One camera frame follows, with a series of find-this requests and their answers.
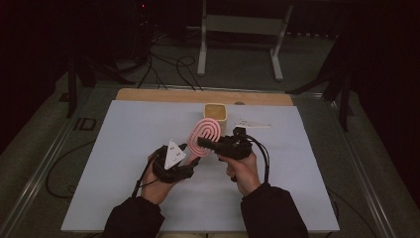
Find metal floor rail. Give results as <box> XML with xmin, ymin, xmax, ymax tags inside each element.
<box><xmin>325</xmin><ymin>98</ymin><xmax>397</xmax><ymax>238</ymax></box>
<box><xmin>0</xmin><ymin>108</ymin><xmax>97</xmax><ymax>238</ymax></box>

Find black stand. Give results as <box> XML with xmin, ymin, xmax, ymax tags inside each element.
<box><xmin>285</xmin><ymin>33</ymin><xmax>355</xmax><ymax>132</ymax></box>
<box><xmin>65</xmin><ymin>56</ymin><xmax>137</xmax><ymax>118</ymax></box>

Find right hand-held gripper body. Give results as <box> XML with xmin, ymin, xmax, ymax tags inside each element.
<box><xmin>214</xmin><ymin>118</ymin><xmax>272</xmax><ymax>162</ymax></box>

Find black floor cable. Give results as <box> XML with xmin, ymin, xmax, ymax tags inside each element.
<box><xmin>137</xmin><ymin>33</ymin><xmax>167</xmax><ymax>90</ymax></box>
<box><xmin>175</xmin><ymin>55</ymin><xmax>204</xmax><ymax>92</ymax></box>

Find white table mat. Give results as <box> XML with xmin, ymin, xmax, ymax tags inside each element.
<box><xmin>59</xmin><ymin>99</ymin><xmax>341</xmax><ymax>233</ymax></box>

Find beige square cup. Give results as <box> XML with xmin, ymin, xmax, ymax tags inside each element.
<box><xmin>202</xmin><ymin>102</ymin><xmax>229</xmax><ymax>133</ymax></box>

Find person's left hand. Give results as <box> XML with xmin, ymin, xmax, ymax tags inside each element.
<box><xmin>141</xmin><ymin>158</ymin><xmax>181</xmax><ymax>206</ymax></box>

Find person's right hand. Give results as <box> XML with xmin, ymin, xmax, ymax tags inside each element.
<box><xmin>219</xmin><ymin>152</ymin><xmax>263</xmax><ymax>196</ymax></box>

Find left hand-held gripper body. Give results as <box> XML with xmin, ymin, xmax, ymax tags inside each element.
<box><xmin>152</xmin><ymin>139</ymin><xmax>196</xmax><ymax>183</ymax></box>

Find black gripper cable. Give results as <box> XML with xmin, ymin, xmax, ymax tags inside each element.
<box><xmin>244</xmin><ymin>133</ymin><xmax>377</xmax><ymax>238</ymax></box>
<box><xmin>45</xmin><ymin>141</ymin><xmax>159</xmax><ymax>199</ymax></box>

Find pink hairbrush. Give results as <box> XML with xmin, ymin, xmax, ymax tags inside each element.
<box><xmin>186</xmin><ymin>117</ymin><xmax>223</xmax><ymax>159</ymax></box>

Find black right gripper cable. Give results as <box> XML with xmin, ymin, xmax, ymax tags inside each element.
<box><xmin>244</xmin><ymin>133</ymin><xmax>377</xmax><ymax>238</ymax></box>

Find white metal stand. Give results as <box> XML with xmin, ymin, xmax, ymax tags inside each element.
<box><xmin>196</xmin><ymin>0</ymin><xmax>294</xmax><ymax>82</ymax></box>

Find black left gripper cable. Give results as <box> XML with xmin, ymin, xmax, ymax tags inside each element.
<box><xmin>45</xmin><ymin>141</ymin><xmax>159</xmax><ymax>199</ymax></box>

